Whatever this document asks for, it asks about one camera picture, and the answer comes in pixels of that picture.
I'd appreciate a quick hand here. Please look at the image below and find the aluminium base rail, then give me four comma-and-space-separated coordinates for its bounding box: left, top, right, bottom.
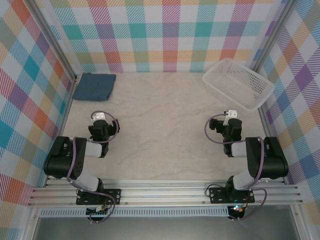
26, 177, 304, 208

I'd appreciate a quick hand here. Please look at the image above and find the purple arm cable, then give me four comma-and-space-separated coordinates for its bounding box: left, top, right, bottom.
204, 112, 268, 222
66, 110, 121, 224

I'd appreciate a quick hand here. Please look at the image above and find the grey metal plate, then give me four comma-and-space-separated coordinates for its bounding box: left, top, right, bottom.
32, 216, 301, 240

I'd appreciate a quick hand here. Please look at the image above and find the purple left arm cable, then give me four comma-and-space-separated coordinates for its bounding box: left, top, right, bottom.
66, 110, 121, 224

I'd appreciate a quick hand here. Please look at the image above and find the blue t-shirt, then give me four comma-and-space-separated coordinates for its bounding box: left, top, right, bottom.
71, 72, 117, 103

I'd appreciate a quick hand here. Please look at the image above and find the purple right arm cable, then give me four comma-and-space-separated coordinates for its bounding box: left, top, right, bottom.
204, 112, 268, 222

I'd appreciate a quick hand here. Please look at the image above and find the aluminium frame post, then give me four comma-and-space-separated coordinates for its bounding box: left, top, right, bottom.
249, 0, 296, 73
29, 0, 80, 82

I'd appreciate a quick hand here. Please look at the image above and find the small controller circuit board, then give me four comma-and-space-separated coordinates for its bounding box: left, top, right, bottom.
228, 204, 247, 216
86, 205, 111, 217

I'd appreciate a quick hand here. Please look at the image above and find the white perforated plastic basket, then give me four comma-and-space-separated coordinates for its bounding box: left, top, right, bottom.
202, 57, 275, 112

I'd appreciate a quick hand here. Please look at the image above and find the white slotted cable duct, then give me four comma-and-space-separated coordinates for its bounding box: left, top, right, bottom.
39, 206, 230, 218

